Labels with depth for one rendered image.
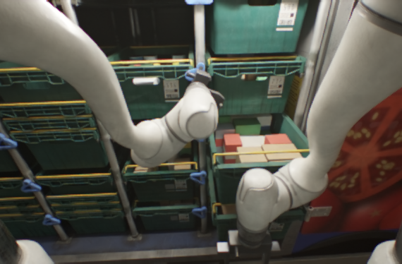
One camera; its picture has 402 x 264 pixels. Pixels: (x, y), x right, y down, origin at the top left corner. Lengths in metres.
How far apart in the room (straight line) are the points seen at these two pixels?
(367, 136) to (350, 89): 0.80
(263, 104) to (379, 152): 0.54
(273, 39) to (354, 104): 0.66
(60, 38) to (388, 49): 0.32
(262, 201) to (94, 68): 0.44
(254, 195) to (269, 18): 0.65
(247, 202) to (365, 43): 0.40
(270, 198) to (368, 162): 0.72
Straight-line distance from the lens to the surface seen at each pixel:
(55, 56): 0.28
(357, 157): 1.14
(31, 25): 0.26
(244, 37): 0.90
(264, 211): 0.56
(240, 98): 0.95
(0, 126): 1.27
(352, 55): 0.29
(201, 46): 0.84
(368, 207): 1.44
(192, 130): 0.49
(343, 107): 0.31
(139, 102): 0.96
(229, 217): 0.94
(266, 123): 1.20
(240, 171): 0.76
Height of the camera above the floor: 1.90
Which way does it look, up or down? 30 degrees down
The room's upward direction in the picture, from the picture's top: 2 degrees counter-clockwise
